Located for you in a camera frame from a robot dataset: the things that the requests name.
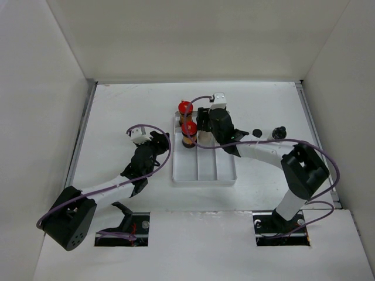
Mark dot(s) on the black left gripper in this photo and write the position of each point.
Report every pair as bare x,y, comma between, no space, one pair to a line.
160,141

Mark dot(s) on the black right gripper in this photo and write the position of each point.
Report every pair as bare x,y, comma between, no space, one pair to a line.
203,114

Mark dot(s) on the red-lid chili sauce jar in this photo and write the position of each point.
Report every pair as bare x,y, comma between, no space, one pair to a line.
185,109

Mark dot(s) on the white powder shaker bottle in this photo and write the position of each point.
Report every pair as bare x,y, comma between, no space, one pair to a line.
278,133

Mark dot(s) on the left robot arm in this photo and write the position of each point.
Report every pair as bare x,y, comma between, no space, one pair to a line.
68,220

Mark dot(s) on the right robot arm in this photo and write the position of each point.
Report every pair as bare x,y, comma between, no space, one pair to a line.
303,169

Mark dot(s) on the white plastic organizer tray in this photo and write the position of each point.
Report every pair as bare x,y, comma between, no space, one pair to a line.
197,167

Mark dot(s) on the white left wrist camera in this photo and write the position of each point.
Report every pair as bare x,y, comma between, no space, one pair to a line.
138,135

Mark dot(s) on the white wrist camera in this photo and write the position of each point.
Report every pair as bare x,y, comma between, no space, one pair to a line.
138,135
218,100

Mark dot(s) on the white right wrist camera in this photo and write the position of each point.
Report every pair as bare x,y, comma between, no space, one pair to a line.
218,100

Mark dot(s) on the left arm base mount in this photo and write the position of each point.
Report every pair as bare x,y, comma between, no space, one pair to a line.
133,230

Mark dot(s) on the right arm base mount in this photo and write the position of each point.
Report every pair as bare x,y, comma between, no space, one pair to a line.
271,230

